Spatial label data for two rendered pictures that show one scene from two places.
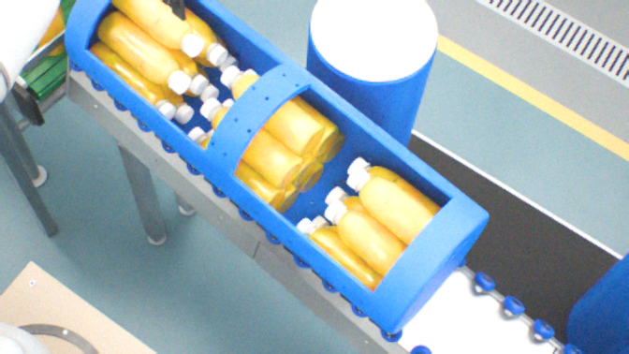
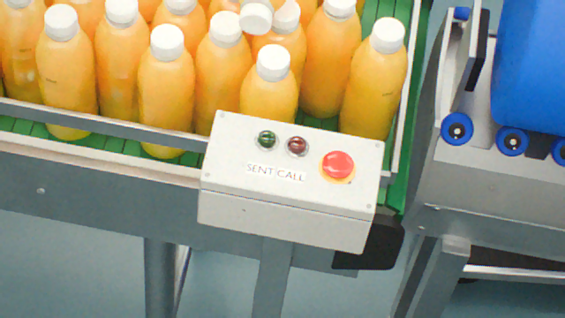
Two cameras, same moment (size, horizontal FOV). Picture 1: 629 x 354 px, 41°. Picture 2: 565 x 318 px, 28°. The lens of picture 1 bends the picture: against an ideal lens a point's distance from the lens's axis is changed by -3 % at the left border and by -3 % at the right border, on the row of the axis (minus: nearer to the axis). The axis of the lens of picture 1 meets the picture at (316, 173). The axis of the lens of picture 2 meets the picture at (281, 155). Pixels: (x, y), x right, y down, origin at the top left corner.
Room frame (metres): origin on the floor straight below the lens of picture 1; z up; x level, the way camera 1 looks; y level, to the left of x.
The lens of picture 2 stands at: (0.39, 1.24, 2.19)
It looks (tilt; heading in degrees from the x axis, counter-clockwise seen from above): 56 degrees down; 326
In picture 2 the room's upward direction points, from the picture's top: 9 degrees clockwise
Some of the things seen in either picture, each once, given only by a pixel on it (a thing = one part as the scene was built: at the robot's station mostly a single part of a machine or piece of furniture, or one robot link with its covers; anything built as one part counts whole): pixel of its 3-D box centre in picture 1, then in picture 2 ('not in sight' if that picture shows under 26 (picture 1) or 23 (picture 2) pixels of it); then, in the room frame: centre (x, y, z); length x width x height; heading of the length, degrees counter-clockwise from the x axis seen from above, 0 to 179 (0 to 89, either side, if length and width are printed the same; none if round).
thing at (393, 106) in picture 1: (356, 127); not in sight; (1.14, -0.09, 0.59); 0.28 x 0.28 x 0.88
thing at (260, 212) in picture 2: not in sight; (290, 182); (0.98, 0.83, 1.05); 0.20 x 0.10 x 0.10; 54
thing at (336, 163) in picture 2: not in sight; (337, 165); (0.95, 0.79, 1.11); 0.04 x 0.04 x 0.01
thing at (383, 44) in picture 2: not in sight; (387, 34); (1.10, 0.64, 1.11); 0.04 x 0.04 x 0.02
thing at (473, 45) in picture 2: not in sight; (470, 57); (1.10, 0.49, 0.99); 0.10 x 0.02 x 0.12; 144
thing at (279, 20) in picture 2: not in sight; (283, 13); (1.18, 0.75, 1.11); 0.04 x 0.04 x 0.02
